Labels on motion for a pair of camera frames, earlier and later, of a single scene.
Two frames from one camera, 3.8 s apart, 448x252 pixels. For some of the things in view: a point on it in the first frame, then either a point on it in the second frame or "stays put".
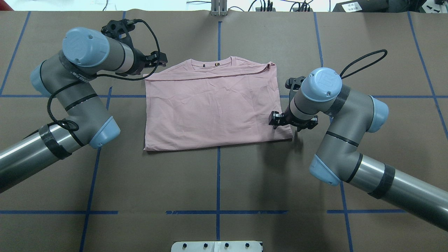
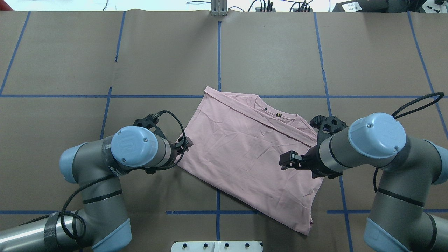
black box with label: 355,6 stays put
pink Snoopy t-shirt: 196,103 -> 237,139
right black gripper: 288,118 -> 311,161
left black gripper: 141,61 -> 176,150
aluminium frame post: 219,8 stays put
